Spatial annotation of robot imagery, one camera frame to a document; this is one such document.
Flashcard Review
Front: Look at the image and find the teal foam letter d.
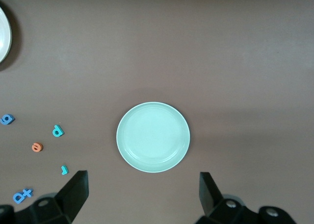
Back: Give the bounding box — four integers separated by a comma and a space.
52, 124, 65, 137

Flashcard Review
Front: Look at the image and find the blue foam letter g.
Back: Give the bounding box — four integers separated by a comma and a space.
0, 114, 16, 125

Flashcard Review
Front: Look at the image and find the beige plate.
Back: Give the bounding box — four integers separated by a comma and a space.
0, 7, 12, 64

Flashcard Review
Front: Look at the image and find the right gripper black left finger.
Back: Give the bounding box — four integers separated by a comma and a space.
17, 170, 88, 224

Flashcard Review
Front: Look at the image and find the blue foam letter with cross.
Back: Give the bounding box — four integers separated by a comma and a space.
13, 188, 34, 204

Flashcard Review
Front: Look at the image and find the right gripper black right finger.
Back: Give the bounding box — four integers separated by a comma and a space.
196, 172, 260, 224

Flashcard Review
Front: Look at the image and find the mint green plate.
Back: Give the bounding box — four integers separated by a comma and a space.
116, 101, 191, 173

